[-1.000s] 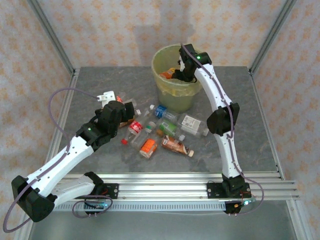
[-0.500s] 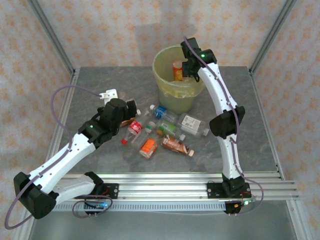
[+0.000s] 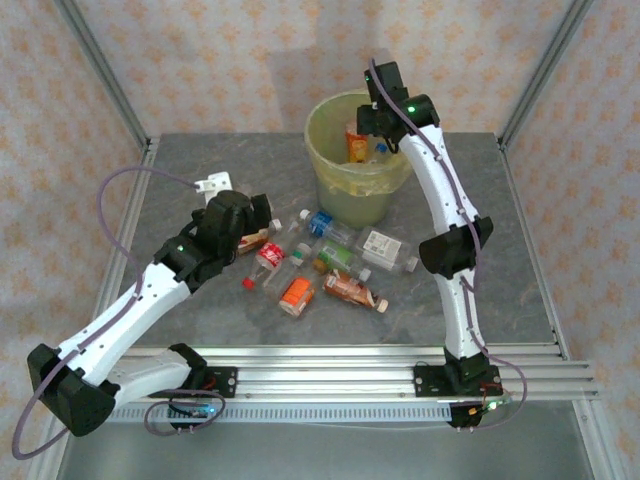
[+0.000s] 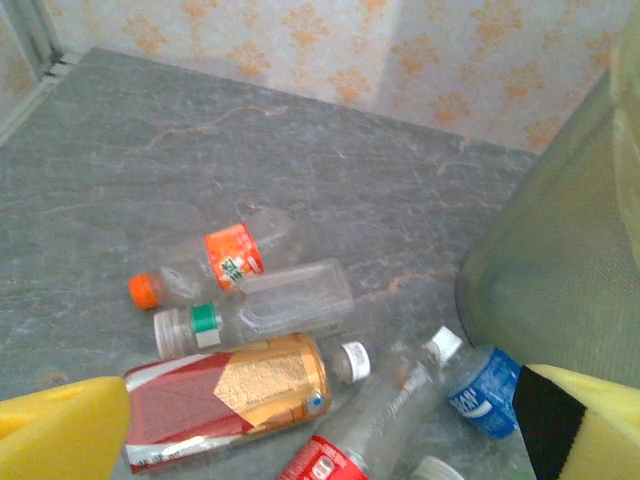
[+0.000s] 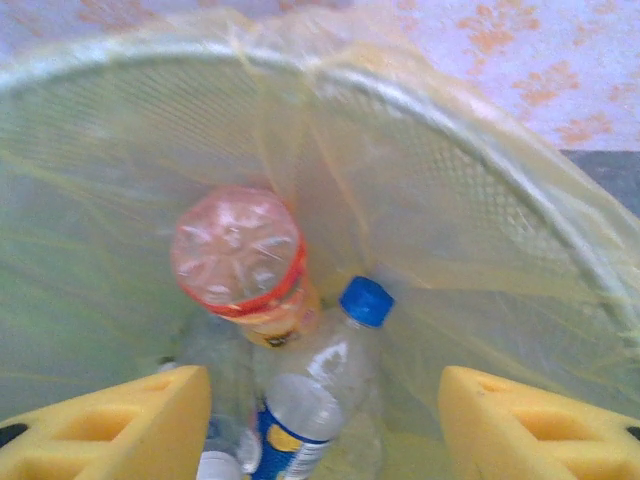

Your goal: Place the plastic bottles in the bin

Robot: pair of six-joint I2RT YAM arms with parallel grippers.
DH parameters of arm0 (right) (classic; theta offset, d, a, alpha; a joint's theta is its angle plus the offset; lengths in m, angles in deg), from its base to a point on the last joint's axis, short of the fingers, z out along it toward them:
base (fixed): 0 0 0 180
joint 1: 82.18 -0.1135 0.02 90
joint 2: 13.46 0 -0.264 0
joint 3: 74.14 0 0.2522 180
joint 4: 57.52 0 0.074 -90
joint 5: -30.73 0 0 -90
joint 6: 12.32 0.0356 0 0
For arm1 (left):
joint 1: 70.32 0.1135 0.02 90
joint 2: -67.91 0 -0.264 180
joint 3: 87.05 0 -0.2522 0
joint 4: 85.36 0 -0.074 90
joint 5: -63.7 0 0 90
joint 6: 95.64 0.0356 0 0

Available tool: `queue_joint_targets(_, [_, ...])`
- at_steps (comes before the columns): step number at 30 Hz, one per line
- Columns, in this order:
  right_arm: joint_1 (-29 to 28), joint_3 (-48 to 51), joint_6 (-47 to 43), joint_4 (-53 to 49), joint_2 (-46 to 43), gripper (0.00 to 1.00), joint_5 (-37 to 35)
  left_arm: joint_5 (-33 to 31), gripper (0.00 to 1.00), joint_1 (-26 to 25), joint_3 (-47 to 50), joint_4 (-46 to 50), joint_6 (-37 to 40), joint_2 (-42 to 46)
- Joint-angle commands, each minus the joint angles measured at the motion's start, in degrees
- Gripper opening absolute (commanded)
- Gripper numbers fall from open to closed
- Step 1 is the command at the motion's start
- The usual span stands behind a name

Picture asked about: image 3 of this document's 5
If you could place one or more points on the clear bottle blue cap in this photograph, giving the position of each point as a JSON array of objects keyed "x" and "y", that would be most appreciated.
[{"x": 381, "y": 148}]

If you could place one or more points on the orange juice bottle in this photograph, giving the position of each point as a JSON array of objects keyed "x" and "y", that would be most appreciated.
[{"x": 356, "y": 147}]

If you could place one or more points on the red label cola bottle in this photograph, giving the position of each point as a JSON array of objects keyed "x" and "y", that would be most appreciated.
[{"x": 270, "y": 252}]

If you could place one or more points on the blue label water bottle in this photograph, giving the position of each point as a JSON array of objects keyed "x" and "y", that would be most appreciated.
[{"x": 320, "y": 223}]

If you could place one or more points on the clear bottle green-white cap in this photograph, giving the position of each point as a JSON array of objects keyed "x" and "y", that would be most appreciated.
[{"x": 280, "y": 280}]

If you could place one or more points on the bright orange label bottle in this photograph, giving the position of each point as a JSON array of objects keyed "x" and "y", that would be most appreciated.
[{"x": 297, "y": 295}]

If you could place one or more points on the green label bottle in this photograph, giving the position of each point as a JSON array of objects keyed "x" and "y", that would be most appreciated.
[{"x": 342, "y": 255}]

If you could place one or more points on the orange-brown label bottle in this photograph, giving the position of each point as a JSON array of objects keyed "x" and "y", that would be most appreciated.
[{"x": 350, "y": 290}]

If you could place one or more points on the white label square bottle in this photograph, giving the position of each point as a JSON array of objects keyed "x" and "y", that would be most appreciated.
[{"x": 382, "y": 245}]

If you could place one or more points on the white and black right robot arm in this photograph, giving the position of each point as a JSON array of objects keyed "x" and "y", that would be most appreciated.
[{"x": 435, "y": 175}]

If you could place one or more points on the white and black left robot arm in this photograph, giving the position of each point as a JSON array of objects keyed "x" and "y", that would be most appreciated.
[{"x": 115, "y": 325}]

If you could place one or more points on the translucent yellow-green plastic bin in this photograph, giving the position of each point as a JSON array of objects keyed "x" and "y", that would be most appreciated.
[{"x": 355, "y": 212}]

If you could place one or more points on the small circuit board green light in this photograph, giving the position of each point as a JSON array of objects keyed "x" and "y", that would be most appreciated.
[
  {"x": 192, "y": 411},
  {"x": 487, "y": 407}
]

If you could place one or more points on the grey metal shelf panel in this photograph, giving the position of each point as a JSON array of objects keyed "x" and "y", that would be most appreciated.
[{"x": 325, "y": 452}]

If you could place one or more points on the aluminium table side rail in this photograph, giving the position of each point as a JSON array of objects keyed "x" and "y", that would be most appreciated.
[
  {"x": 137, "y": 200},
  {"x": 532, "y": 250}
]

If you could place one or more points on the aluminium frame post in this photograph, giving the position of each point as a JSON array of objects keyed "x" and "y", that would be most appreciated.
[
  {"x": 105, "y": 75},
  {"x": 47, "y": 460},
  {"x": 597, "y": 440},
  {"x": 545, "y": 75}
]

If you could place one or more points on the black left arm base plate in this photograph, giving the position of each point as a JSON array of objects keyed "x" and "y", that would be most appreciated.
[{"x": 225, "y": 382}]

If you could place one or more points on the aluminium mounting rail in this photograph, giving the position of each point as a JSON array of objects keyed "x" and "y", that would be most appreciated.
[{"x": 325, "y": 380}]

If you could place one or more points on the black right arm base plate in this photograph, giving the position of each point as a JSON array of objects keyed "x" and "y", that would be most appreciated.
[{"x": 427, "y": 382}]

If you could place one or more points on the aluminium lower frame post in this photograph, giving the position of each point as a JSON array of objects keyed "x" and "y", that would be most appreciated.
[
  {"x": 47, "y": 460},
  {"x": 597, "y": 440}
]

